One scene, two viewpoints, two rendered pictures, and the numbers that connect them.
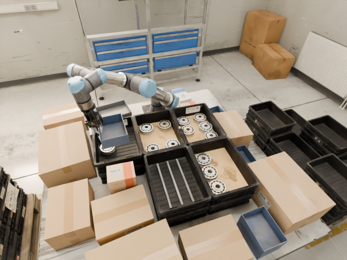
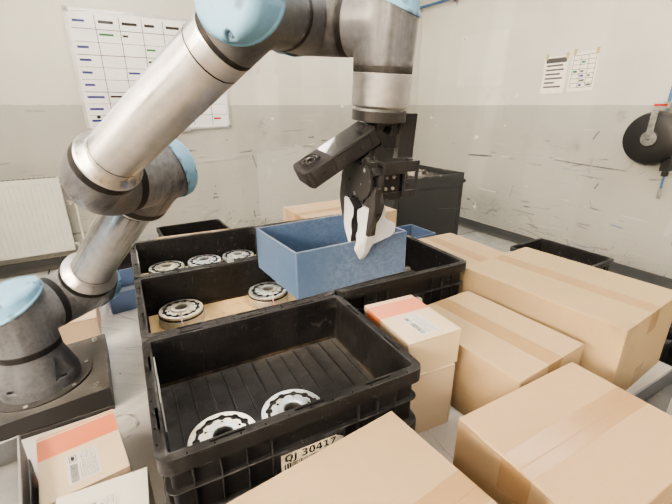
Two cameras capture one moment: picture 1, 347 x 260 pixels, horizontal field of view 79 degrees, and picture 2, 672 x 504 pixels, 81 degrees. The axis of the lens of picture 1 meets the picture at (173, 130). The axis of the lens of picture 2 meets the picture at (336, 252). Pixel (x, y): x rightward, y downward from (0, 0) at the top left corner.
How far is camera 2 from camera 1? 1.53 m
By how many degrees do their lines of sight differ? 83
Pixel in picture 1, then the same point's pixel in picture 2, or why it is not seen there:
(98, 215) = (537, 356)
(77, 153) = (383, 467)
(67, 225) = (622, 402)
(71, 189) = (531, 446)
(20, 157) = not seen: outside the picture
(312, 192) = not seen: hidden behind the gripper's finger
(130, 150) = (289, 366)
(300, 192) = not seen: hidden behind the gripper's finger
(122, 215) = (500, 322)
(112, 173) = (424, 327)
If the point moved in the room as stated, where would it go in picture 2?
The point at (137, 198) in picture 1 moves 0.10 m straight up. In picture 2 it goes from (446, 313) to (450, 274)
